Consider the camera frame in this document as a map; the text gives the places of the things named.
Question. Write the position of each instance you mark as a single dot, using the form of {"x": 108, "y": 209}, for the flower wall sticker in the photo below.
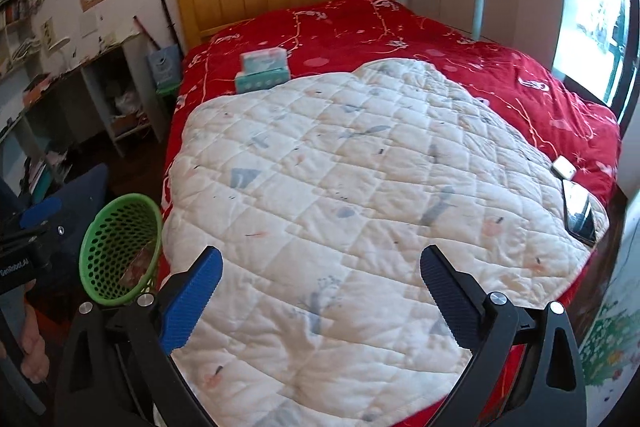
{"x": 607, "y": 342}

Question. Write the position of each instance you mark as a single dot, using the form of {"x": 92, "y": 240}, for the blue gift bag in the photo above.
{"x": 164, "y": 67}

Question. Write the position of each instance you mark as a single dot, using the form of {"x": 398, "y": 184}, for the dark long stick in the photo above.
{"x": 171, "y": 24}

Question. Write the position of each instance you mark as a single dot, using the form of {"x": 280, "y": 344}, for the white quilted blanket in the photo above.
{"x": 325, "y": 207}

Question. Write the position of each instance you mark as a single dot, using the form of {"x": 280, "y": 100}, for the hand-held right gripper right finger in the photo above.
{"x": 450, "y": 297}

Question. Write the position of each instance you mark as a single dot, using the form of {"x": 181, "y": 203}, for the white power bank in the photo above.
{"x": 564, "y": 168}

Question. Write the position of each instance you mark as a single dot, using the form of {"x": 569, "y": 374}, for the dark blue cloth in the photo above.
{"x": 80, "y": 197}

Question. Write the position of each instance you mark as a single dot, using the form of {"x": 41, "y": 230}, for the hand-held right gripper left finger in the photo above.
{"x": 192, "y": 297}

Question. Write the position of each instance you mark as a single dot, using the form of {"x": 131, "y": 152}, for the wall bookshelf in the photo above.
{"x": 15, "y": 12}

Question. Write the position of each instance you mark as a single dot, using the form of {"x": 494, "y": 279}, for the glass balcony door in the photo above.
{"x": 590, "y": 22}

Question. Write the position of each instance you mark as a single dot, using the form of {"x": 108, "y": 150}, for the green plastic stool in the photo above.
{"x": 167, "y": 89}

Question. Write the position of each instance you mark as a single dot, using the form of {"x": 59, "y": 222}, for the red long stick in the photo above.
{"x": 146, "y": 32}

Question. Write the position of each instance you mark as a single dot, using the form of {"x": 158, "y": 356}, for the person's left hand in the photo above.
{"x": 35, "y": 352}

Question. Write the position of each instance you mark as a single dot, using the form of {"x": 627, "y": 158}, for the teal tissue pack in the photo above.
{"x": 263, "y": 61}
{"x": 262, "y": 81}

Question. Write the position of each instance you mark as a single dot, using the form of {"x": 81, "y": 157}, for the green mesh plastic basket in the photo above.
{"x": 100, "y": 227}

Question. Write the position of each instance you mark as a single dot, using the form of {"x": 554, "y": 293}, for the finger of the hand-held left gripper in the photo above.
{"x": 47, "y": 237}
{"x": 41, "y": 213}

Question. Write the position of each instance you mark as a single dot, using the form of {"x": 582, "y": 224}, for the white desk shelf unit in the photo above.
{"x": 95, "y": 82}

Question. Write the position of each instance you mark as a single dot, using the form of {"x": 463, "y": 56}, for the black smartphone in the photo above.
{"x": 580, "y": 212}

